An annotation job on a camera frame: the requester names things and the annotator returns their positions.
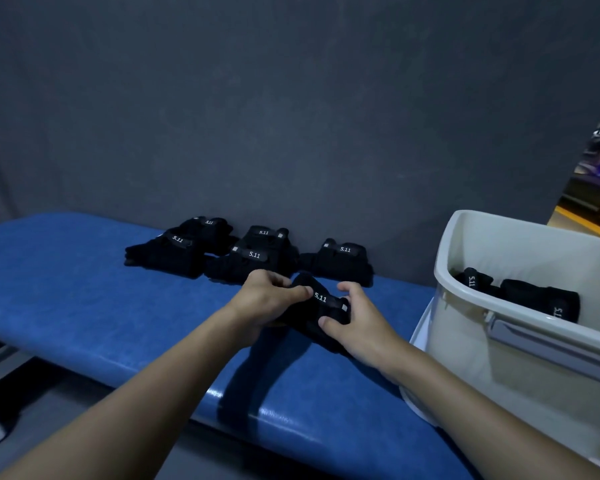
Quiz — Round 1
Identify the person's left hand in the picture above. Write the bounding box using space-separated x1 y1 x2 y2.
227 269 315 351

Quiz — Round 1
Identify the white plastic lid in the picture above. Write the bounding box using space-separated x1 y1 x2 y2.
399 294 600 478

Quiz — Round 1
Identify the person's right hand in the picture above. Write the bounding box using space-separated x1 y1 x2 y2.
318 281 411 385

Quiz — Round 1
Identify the blue padded bench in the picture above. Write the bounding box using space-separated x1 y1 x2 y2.
0 212 481 480

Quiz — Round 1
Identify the person's left forearm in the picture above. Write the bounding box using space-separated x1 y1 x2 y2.
0 304 261 480

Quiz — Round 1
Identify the person's right forearm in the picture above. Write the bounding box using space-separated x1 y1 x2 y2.
387 342 600 480

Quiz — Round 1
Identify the white storage box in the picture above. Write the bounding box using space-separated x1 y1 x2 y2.
422 209 600 465

